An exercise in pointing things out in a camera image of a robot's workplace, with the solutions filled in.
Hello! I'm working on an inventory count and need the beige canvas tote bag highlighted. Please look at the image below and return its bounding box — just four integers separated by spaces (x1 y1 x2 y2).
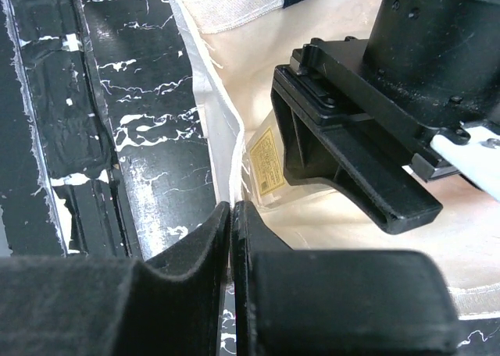
169 0 499 319

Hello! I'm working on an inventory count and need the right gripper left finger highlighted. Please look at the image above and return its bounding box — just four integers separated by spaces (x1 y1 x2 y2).
1 202 230 355

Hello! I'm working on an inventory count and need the clear square bottle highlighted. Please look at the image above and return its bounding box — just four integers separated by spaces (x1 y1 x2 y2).
242 112 335 211

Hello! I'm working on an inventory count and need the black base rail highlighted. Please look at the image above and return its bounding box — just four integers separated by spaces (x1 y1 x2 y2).
1 0 141 258

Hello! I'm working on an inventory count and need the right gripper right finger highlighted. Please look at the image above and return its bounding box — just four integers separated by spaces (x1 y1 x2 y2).
230 201 460 355

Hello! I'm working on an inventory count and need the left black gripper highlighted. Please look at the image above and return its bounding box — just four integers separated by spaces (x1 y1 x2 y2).
271 0 499 234

